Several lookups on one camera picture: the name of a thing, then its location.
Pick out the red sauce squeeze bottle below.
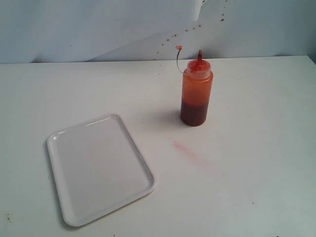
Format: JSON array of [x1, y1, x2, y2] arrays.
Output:
[[180, 49, 213, 126]]

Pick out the white rectangular plastic tray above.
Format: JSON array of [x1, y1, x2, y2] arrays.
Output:
[[46, 114, 157, 227]]

